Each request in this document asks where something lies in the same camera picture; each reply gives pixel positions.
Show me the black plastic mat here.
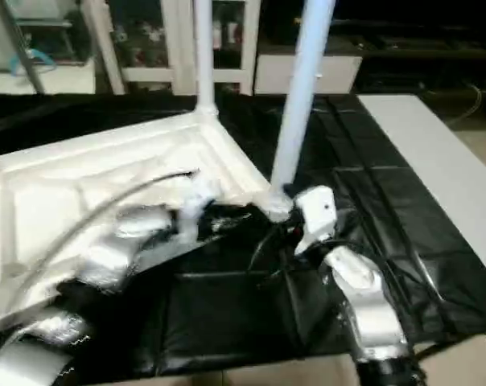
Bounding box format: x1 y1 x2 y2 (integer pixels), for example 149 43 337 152
0 92 486 379

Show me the teal small stool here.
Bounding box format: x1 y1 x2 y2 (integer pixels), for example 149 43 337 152
10 50 57 77

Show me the white glass door cabinet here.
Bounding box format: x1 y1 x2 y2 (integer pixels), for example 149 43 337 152
82 0 262 96

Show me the white plastic table top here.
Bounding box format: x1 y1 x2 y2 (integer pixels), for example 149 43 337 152
0 109 294 331

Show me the white side board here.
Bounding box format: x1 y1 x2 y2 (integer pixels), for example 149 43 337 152
357 95 486 286

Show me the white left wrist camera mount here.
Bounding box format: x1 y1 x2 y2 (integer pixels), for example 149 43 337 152
175 173 224 242

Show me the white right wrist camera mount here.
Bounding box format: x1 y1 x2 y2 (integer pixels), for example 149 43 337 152
294 187 337 257

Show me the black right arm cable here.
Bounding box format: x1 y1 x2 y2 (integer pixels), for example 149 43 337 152
247 225 405 292

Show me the white drawer unit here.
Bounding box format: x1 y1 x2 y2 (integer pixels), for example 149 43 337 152
255 55 363 96

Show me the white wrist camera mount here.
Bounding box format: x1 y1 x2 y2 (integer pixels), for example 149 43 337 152
175 173 224 242
294 187 337 257

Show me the black metal table leg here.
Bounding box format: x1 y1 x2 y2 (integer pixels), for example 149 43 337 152
412 342 469 363

